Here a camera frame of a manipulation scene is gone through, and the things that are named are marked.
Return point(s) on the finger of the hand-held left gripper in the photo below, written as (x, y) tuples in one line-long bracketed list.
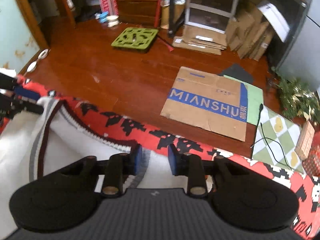
[(27, 108), (25, 93)]

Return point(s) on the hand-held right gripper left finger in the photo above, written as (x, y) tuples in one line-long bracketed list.
[(137, 160)]

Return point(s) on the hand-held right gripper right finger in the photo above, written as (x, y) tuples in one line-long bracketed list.
[(173, 161)]

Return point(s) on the cream knit vest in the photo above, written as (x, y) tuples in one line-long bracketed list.
[(62, 142)]

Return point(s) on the white slipper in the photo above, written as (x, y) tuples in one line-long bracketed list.
[(31, 67), (43, 53)]

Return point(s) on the large cardboard with blue band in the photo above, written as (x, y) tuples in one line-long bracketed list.
[(200, 85)]

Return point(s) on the light green sheet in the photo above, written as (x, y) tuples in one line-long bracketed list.
[(255, 100)]

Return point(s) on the small blue container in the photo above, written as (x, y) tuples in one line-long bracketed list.
[(103, 17)]

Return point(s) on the dark grey sheet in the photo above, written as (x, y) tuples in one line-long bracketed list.
[(237, 71)]

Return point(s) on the green checked rug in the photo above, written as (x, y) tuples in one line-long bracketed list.
[(282, 135)]

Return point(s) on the white pet bowl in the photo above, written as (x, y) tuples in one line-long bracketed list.
[(112, 20)]

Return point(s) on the red patterned tablecloth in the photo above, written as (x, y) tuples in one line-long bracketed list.
[(287, 180)]

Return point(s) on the flattened cardboard pile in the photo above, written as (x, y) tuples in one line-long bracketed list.
[(200, 46)]

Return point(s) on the red white paper box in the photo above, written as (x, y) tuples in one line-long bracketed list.
[(102, 1), (113, 1)]

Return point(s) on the green perforated plastic board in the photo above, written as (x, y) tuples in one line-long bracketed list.
[(151, 33)]

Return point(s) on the pile of wrapped gift boxes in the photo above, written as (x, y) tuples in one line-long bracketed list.
[(305, 140)]

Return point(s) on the brown wooden dresser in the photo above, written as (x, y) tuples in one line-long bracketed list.
[(135, 7)]

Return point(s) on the white plastic drawer unit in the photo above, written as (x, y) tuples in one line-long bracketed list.
[(188, 5)]

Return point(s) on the grey refrigerator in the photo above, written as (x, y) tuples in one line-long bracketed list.
[(300, 55)]

